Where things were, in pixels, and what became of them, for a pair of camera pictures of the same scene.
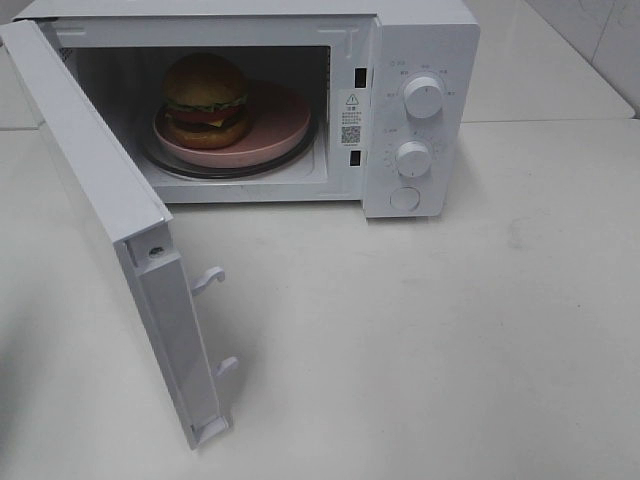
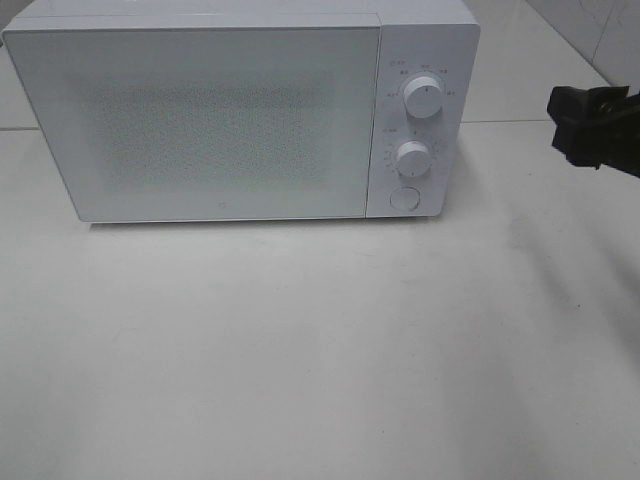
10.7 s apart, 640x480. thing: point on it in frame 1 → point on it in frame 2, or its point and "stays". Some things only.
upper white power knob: [423, 97] stays
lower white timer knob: [414, 158] stays
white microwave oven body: [375, 103] stays
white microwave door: [139, 226] → [179, 123]
